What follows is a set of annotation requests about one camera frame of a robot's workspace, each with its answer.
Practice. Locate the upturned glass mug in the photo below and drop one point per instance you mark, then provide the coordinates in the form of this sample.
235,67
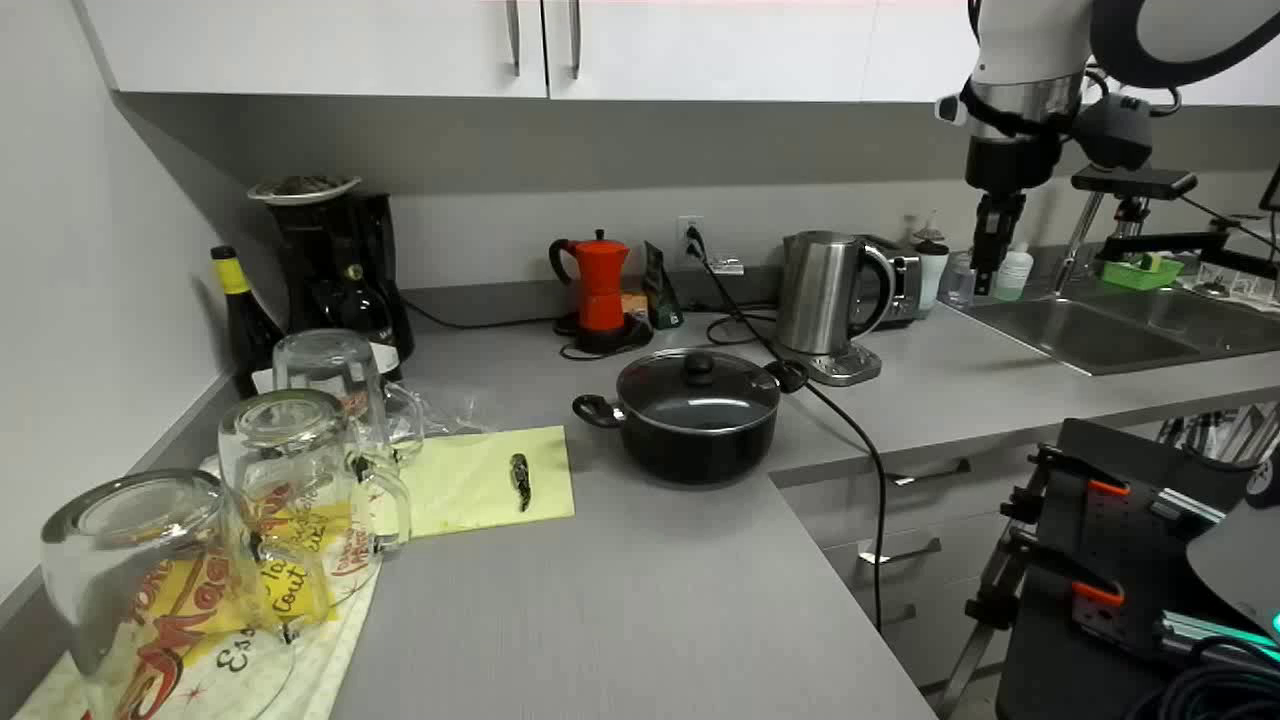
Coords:
319,500
360,377

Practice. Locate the glass pot lid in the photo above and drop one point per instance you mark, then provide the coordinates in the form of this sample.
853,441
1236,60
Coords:
698,391

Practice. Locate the dark wine bottle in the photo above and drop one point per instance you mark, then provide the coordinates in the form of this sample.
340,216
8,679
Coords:
248,331

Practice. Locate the black cooking pot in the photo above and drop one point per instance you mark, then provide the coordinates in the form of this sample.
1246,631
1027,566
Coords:
679,458

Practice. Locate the soap bottle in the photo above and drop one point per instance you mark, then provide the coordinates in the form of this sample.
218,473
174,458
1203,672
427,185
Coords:
1012,275

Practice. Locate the upturned glass mug middle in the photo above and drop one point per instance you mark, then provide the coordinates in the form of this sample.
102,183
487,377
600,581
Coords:
319,500

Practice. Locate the red moka pot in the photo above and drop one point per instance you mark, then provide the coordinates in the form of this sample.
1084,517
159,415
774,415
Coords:
594,271

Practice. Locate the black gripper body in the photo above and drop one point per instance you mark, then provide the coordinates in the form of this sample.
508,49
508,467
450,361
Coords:
1000,168

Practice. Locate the drawer handle lower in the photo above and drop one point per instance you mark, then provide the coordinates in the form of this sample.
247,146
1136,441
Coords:
870,558

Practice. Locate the silver toaster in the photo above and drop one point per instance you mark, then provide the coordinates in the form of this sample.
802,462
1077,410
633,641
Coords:
893,277

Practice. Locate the drawer handle upper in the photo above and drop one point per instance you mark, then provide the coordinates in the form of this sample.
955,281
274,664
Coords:
929,473

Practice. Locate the stainless steel electric kettle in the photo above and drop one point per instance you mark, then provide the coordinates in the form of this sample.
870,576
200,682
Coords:
819,294

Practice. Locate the printed dish towel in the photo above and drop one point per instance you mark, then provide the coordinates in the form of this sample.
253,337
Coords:
319,664

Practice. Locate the steel sink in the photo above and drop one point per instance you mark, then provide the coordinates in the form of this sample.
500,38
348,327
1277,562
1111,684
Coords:
1111,334

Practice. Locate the small dark object on cloth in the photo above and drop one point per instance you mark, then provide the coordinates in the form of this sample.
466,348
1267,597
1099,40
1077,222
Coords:
523,478

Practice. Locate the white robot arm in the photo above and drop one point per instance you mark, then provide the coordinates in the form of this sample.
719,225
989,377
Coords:
1057,73

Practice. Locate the black coffee maker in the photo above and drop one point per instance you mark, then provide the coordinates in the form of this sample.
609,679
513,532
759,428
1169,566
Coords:
336,256

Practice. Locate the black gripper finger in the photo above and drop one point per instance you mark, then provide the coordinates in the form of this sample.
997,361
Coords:
986,265

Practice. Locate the upturned glass mug rear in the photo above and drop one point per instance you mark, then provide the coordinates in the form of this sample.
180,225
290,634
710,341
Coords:
360,377

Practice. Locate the upturned glass front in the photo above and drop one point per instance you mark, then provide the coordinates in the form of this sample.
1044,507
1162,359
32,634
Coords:
161,600

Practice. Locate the green sponge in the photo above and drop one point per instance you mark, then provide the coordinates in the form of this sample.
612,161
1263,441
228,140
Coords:
1142,275

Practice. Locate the black equipment with orange clamps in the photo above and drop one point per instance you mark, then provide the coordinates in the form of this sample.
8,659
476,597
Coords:
1136,584

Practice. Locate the black camera on stand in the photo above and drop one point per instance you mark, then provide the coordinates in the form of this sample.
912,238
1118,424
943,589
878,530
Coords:
1133,183

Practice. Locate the drawer handle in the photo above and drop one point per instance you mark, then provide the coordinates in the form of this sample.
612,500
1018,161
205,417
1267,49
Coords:
929,473
870,558

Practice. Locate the upper cabinet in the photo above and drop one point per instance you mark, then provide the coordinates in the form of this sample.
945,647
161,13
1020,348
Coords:
543,49

